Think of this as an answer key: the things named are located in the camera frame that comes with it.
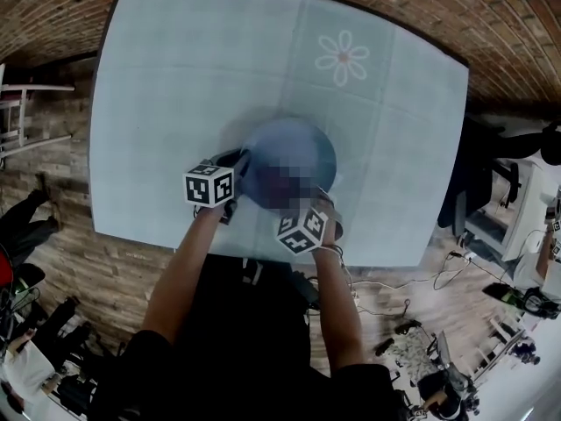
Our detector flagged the white metal frame table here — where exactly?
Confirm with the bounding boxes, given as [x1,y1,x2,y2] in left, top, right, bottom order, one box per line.
[0,62,76,161]

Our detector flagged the grey chest strap clip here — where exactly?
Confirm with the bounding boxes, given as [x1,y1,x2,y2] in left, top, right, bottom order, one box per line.
[240,257,264,285]

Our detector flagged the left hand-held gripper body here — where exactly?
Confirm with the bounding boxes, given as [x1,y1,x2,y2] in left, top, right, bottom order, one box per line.
[182,159,240,226]

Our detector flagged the white floor cable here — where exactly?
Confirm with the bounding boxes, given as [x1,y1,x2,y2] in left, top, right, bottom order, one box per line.
[348,252,472,291]

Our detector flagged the black waist pack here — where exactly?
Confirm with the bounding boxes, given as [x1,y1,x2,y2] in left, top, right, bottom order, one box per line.
[291,269,323,310]

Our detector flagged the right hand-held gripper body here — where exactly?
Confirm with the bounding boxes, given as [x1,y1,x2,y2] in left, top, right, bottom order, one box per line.
[275,206,344,257]

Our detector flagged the light blue flower tablecloth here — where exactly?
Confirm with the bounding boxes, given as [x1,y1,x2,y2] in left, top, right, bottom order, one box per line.
[89,0,470,268]

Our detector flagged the person's right forearm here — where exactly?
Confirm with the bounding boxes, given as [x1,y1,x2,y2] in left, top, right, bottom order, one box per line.
[309,244,367,372]

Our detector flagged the black office chair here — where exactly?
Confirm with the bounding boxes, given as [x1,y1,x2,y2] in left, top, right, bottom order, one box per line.
[437,116,561,236]

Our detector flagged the person's black shirt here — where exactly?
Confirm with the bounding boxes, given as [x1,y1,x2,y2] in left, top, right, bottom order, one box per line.
[89,254,395,421]

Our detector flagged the person's left forearm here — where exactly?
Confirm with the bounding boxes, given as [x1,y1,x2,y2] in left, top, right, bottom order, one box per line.
[142,206,224,346]

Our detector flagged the white desk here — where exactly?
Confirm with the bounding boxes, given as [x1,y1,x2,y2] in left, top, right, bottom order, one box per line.
[464,155,561,262]

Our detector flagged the person's right hand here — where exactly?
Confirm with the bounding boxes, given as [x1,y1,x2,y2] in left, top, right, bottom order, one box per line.
[318,190,338,221]

